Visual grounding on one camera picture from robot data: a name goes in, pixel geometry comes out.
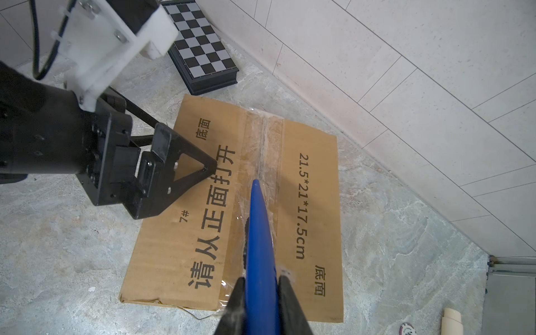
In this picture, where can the brown cardboard express box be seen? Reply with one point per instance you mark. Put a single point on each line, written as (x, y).
(179, 257)

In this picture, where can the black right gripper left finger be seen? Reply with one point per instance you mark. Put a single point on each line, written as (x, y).
(234, 315)

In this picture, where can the black white chessboard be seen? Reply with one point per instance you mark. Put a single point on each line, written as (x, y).
(198, 53)

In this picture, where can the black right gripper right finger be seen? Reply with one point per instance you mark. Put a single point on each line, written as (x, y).
(292, 318)

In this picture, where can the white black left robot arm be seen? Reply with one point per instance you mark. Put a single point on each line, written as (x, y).
(44, 131)

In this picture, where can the blue box cutter knife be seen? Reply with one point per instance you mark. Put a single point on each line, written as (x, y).
(261, 295)

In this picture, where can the aluminium corner post right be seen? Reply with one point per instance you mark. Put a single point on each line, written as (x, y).
(509, 301)

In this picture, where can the cream plastic handle tool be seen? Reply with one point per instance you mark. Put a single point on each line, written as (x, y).
(451, 323)

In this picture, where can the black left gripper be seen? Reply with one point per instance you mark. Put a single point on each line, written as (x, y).
(113, 153)

